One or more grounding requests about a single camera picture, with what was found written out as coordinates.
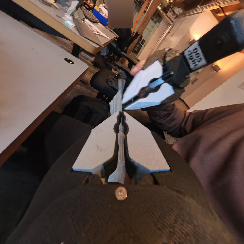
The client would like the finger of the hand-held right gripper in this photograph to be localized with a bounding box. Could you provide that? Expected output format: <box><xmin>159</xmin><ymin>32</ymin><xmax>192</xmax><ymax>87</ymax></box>
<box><xmin>122</xmin><ymin>60</ymin><xmax>164</xmax><ymax>104</ymax></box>
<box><xmin>124</xmin><ymin>82</ymin><xmax>175</xmax><ymax>111</ymax></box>

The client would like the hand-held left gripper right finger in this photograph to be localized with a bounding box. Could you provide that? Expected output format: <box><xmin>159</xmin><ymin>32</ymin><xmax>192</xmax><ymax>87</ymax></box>
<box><xmin>122</xmin><ymin>111</ymin><xmax>170</xmax><ymax>179</ymax></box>

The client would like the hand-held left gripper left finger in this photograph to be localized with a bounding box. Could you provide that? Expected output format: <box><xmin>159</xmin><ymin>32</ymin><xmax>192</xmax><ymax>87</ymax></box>
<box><xmin>72</xmin><ymin>111</ymin><xmax>122</xmax><ymax>178</ymax></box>

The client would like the holographic sticker sheet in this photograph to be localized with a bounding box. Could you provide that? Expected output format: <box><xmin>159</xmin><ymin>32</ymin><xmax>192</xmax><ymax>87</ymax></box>
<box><xmin>109</xmin><ymin>78</ymin><xmax>126</xmax><ymax>184</ymax></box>

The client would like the person's right forearm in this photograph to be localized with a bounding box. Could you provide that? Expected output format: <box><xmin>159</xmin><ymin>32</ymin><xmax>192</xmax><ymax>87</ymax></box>
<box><xmin>146</xmin><ymin>102</ymin><xmax>244</xmax><ymax>138</ymax></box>

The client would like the person's right hand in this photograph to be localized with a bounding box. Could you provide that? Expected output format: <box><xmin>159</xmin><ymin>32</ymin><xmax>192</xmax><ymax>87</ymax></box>
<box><xmin>130</xmin><ymin>59</ymin><xmax>147</xmax><ymax>76</ymax></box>

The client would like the black backpack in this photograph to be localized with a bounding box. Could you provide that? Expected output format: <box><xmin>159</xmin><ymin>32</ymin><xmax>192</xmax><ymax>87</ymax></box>
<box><xmin>63</xmin><ymin>95</ymin><xmax>111</xmax><ymax>126</ymax></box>

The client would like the black office chair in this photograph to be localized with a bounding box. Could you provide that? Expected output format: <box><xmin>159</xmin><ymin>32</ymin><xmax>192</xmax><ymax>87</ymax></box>
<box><xmin>90</xmin><ymin>51</ymin><xmax>138</xmax><ymax>101</ymax></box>

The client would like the metal pipe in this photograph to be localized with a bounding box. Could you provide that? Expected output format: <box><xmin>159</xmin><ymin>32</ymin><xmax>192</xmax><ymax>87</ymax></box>
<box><xmin>151</xmin><ymin>8</ymin><xmax>174</xmax><ymax>56</ymax></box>

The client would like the white table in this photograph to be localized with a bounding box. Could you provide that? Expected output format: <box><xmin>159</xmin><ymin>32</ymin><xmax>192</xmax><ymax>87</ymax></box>
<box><xmin>188</xmin><ymin>70</ymin><xmax>244</xmax><ymax>113</ymax></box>

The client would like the person's brown shirt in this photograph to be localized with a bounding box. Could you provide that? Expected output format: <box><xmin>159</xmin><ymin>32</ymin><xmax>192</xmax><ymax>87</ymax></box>
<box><xmin>172</xmin><ymin>109</ymin><xmax>244</xmax><ymax>244</ymax></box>

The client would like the blue plastic bin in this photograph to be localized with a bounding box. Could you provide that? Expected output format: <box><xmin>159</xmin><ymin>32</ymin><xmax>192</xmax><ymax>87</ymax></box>
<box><xmin>93</xmin><ymin>9</ymin><xmax>108</xmax><ymax>25</ymax></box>

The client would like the grey laptop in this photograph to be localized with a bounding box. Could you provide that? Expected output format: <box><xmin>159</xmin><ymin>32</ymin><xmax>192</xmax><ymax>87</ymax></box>
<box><xmin>73</xmin><ymin>16</ymin><xmax>111</xmax><ymax>46</ymax></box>

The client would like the grey table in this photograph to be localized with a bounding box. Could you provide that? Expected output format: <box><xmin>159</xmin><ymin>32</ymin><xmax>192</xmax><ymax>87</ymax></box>
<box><xmin>11</xmin><ymin>0</ymin><xmax>117</xmax><ymax>55</ymax></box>

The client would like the wall lamp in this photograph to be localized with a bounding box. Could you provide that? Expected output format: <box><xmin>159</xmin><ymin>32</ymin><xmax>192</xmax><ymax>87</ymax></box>
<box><xmin>189</xmin><ymin>33</ymin><xmax>200</xmax><ymax>45</ymax></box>

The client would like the wooden post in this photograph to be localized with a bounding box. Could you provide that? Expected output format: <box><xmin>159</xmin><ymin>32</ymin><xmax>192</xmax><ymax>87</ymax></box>
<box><xmin>126</xmin><ymin>0</ymin><xmax>162</xmax><ymax>56</ymax></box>

